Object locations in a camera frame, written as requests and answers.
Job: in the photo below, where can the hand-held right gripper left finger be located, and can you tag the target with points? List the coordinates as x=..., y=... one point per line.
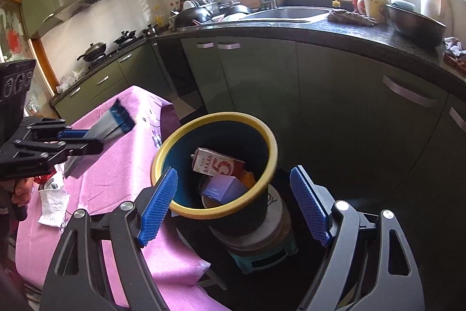
x=156, y=209

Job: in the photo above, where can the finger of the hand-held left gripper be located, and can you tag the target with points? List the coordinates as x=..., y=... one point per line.
x=72, y=134
x=87, y=146

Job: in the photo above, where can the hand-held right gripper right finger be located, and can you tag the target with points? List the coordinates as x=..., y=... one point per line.
x=313, y=209

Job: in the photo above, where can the purple box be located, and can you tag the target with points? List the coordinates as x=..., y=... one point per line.
x=225, y=189

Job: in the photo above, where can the white and red carton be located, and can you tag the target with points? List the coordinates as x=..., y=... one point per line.
x=218, y=163

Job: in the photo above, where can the dark bin with yellow rim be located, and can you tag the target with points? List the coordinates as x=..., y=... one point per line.
x=233, y=139

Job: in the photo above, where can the person's left hand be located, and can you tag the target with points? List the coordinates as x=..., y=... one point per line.
x=23, y=192

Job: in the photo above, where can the pink floral tablecloth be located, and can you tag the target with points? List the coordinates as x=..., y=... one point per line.
x=109, y=180

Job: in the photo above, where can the crumpled plastic bags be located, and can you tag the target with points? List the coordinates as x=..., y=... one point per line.
x=69, y=79

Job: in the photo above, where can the painted glass sliding door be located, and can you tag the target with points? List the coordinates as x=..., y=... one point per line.
x=14, y=37

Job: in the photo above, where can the crumpled white tissue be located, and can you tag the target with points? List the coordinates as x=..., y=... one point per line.
x=52, y=207

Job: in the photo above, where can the teal plastic stool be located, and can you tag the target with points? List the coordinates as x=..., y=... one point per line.
x=262, y=258

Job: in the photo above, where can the black wok with lid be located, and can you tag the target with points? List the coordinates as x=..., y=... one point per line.
x=93, y=50

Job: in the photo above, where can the gas stove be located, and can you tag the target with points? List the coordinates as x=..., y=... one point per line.
x=116, y=48

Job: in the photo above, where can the black pan with lid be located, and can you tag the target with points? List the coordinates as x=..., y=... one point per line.
x=125, y=38

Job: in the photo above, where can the small dark pot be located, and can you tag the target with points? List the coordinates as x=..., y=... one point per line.
x=150, y=30

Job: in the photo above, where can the yellow oil bottle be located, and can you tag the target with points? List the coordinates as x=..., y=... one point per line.
x=159, y=19

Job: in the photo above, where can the large black wok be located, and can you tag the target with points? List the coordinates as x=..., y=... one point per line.
x=193, y=16

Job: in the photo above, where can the dish rack with plates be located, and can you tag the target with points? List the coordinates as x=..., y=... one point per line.
x=200, y=2

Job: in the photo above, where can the brown dish rag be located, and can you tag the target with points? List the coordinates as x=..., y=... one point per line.
x=349, y=17

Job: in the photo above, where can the steel sink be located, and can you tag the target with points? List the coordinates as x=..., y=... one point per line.
x=287, y=13

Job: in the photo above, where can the black bowl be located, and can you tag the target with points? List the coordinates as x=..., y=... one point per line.
x=236, y=10

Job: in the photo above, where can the yellow pump soap bottle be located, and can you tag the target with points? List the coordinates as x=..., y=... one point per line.
x=334, y=2

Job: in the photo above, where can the steel mixing bowl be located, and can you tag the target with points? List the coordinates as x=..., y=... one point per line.
x=415, y=26

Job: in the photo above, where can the cream mug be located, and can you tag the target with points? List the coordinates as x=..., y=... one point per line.
x=375, y=6

